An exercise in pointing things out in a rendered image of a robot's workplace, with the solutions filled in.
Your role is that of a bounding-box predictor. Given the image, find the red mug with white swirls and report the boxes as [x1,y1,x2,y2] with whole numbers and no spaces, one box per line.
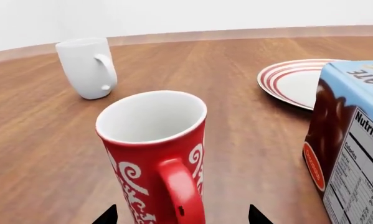
[95,90,208,224]

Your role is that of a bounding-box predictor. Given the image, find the white plate with red rings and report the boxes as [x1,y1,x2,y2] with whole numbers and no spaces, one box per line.
[257,58,344,111]

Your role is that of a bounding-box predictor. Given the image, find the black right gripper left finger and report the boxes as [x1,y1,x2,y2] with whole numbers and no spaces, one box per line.
[92,203,119,224]

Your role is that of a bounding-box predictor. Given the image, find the blue chocolate pudding box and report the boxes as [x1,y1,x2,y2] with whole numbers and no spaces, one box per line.
[303,60,373,224]

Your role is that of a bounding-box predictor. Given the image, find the plain white mug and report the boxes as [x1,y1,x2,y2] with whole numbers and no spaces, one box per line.
[55,37,118,101]

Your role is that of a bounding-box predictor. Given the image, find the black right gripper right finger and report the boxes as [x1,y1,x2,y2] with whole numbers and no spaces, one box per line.
[248,203,273,224]

